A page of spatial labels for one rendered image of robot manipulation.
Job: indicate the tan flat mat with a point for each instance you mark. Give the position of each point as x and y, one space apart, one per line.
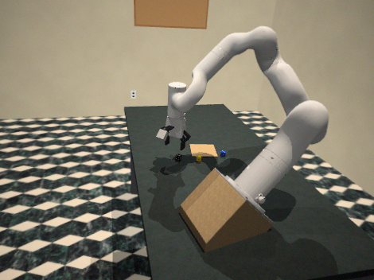
203 150

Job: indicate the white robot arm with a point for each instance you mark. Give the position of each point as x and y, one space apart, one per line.
304 118

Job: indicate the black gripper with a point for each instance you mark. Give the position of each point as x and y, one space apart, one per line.
179 130

